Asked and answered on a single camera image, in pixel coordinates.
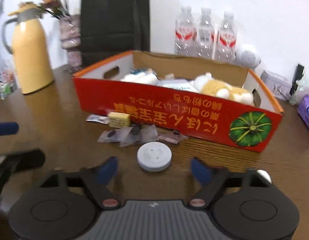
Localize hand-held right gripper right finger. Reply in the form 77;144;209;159
189;157;272;208

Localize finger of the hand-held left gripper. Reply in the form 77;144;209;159
0;149;46;174
0;122;20;137

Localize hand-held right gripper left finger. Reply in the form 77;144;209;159
39;156;121;209

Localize white round disc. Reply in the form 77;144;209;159
137;141;172;172

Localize green tissue packet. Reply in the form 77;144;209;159
107;112;131;127

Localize red cardboard box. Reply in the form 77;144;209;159
72;50;285;153

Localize plush sheep toy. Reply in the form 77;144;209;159
191;72;255;103

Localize blue painted tissue packet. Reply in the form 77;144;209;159
119;68;158;85

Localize small clear packet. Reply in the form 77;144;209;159
119;125;143;147
141;125;159;141
98;130;120;143

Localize colourful printed packets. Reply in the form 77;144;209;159
0;67;14;105

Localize pink candy wrapper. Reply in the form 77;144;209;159
158;132;189;145

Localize small foil packet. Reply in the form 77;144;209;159
86;114;110;124

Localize yellow thermos jug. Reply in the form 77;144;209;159
2;4;55;94

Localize mottled pink vase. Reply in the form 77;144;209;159
59;15;83;73

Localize pale printed tin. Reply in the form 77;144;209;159
261;70;290;101

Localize purple tissue pack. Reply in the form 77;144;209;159
297;95;309;138

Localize white round speaker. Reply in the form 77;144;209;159
235;44;261;68

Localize clear plastic bag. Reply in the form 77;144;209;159
289;77;309;105

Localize clear water bottle red label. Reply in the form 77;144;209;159
175;6;197;57
196;7;215;59
214;11;238;62

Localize black clip stand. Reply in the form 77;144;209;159
291;64;305;93

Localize black paper bag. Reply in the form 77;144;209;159
81;0;150;68

